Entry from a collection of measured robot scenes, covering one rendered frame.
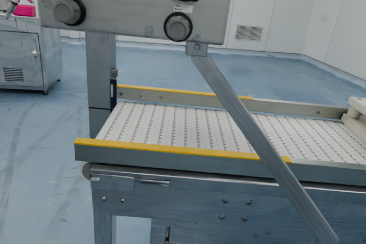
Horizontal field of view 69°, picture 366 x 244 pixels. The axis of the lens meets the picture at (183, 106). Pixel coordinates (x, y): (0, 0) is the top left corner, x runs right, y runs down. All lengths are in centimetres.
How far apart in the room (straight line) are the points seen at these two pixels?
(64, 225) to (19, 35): 191
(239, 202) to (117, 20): 35
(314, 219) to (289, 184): 5
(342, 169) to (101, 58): 55
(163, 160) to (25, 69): 264
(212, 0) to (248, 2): 552
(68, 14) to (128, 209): 33
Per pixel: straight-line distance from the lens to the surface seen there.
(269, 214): 53
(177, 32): 30
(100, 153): 44
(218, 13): 33
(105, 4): 34
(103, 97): 72
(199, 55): 37
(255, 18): 594
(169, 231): 61
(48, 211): 163
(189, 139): 53
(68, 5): 33
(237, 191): 47
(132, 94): 68
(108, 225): 97
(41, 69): 295
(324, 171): 49
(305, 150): 59
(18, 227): 159
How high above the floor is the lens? 109
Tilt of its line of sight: 23 degrees down
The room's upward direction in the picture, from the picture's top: 6 degrees clockwise
